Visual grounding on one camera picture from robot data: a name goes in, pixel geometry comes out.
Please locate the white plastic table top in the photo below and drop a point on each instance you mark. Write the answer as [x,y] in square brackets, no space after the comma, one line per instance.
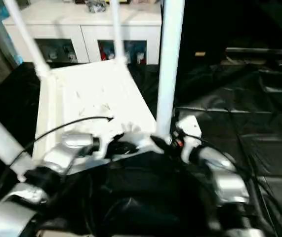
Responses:
[93,93]

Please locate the white plastic table leg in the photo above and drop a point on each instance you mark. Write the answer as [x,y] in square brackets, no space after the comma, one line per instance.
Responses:
[118,32]
[0,133]
[27,37]
[168,61]

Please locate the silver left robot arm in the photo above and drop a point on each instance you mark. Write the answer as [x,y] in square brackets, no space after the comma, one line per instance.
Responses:
[56,155]

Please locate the black mat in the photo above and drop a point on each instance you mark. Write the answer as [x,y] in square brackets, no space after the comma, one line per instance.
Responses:
[242,123]

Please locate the dark low bench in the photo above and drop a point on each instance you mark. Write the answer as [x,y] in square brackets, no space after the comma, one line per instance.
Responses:
[254,51]

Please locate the black speaker with gold label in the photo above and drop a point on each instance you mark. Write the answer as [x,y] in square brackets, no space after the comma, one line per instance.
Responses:
[229,24]

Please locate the white glass-door cabinet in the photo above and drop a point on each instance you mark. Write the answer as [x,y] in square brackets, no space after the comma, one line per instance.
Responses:
[81,14]

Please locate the clear glass jar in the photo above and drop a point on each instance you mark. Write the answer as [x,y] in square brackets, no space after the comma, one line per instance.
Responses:
[96,7]

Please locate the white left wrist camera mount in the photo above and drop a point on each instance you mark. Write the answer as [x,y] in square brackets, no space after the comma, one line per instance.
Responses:
[102,145]

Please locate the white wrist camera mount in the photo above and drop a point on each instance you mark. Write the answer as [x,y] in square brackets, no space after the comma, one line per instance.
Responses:
[190,126]
[102,145]

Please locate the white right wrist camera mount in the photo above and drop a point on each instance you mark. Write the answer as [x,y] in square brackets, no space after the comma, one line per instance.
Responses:
[190,126]

